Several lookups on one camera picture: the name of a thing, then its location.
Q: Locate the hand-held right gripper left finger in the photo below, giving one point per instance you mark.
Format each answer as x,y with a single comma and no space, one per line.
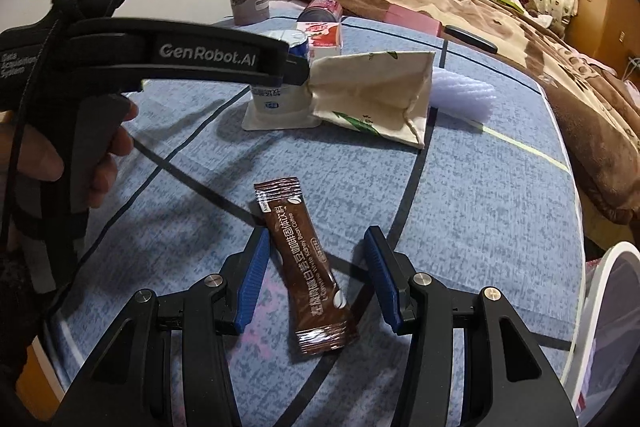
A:
252,277

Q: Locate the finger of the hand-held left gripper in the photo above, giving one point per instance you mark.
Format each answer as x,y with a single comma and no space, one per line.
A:
297,69

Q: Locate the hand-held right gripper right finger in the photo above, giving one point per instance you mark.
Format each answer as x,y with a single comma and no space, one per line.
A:
382,277

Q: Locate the brown coffee sachet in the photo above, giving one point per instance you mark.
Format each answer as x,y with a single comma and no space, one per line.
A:
305,267

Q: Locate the cream paper bag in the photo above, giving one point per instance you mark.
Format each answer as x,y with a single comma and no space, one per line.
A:
370,92

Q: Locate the white mesh trash bin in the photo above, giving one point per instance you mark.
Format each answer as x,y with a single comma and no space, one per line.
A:
600,287

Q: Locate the person's left hand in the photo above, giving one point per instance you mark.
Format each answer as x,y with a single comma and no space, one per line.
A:
30,157

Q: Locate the white yogurt cup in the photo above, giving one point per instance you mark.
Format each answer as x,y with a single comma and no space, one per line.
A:
280,107

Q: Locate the white carton with red label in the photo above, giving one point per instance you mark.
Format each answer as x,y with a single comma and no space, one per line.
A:
325,38

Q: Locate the pink box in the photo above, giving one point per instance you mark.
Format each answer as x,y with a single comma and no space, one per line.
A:
412,19

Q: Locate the white foam sheet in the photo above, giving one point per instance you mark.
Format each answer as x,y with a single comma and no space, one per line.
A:
462,94

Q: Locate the black remote control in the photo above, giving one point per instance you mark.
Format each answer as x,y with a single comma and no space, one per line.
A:
470,38

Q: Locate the green tissue box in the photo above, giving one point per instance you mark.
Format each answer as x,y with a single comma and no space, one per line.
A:
507,1

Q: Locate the brown printed blanket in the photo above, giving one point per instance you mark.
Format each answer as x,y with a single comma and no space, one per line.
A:
575,107

